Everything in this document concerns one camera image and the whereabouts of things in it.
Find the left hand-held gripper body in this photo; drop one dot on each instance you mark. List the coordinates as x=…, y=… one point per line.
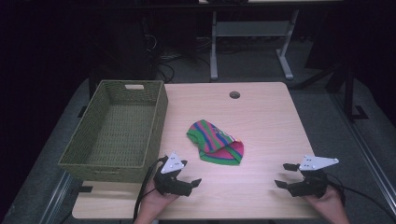
x=171, y=185

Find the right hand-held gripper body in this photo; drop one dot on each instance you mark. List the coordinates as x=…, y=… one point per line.
x=311, y=186

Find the striped multicoloured cloth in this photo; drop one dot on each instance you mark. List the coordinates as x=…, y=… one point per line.
x=211, y=140

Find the green woven basket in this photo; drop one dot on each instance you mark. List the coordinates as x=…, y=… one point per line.
x=121, y=124

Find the person's left hand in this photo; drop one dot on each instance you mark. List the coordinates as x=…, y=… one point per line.
x=152, y=205

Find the person's right hand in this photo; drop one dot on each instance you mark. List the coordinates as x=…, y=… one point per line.
x=331, y=208

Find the black metal stand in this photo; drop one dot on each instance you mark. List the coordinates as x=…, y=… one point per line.
x=348, y=90

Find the metal floor rail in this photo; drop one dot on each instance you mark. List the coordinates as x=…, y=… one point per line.
x=367, y=149
x=54, y=199

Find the grey metal desk frame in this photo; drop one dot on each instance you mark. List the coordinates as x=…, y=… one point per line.
x=249, y=28

